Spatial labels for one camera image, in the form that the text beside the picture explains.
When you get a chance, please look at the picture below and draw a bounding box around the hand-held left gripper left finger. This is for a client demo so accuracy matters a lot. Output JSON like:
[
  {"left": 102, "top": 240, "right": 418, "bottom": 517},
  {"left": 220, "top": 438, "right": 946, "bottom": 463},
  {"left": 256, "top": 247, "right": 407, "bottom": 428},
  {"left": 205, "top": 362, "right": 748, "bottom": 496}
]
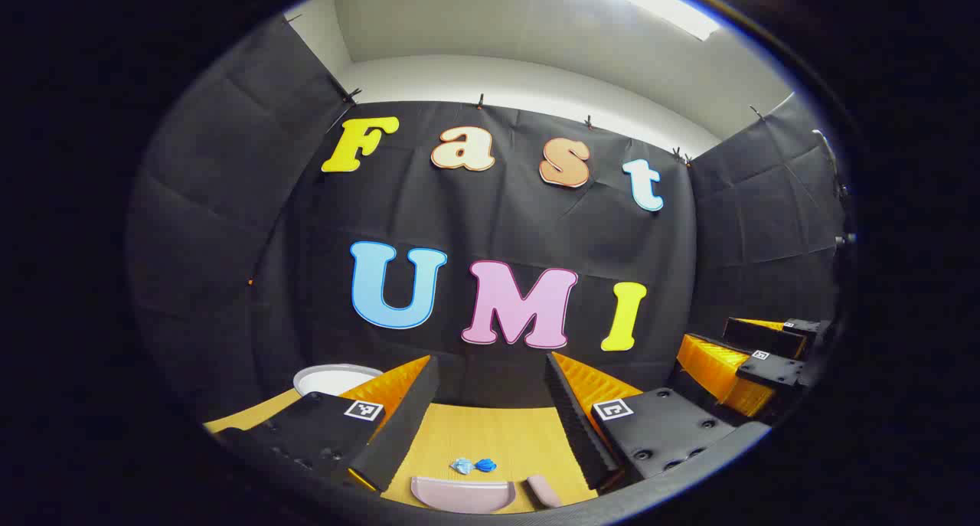
[{"left": 205, "top": 354, "right": 442, "bottom": 494}]

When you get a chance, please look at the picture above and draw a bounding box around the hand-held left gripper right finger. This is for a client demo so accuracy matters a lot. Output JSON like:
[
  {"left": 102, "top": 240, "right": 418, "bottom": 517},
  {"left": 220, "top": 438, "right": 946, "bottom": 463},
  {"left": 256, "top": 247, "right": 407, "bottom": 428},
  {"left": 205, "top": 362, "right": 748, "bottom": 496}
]
[{"left": 544, "top": 350, "right": 772, "bottom": 492}]

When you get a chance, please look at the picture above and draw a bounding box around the yellow wooden desktop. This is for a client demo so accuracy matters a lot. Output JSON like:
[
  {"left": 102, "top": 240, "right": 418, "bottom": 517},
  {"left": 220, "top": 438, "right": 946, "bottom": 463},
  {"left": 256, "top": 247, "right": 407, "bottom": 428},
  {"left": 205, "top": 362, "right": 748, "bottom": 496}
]
[{"left": 203, "top": 388, "right": 602, "bottom": 515}]

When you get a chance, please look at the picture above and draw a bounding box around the metal stand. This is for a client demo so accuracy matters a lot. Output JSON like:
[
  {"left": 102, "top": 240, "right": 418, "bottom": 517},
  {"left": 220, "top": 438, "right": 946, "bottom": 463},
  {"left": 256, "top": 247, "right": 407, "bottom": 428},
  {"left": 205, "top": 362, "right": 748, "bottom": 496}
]
[{"left": 812, "top": 128, "right": 857, "bottom": 251}]

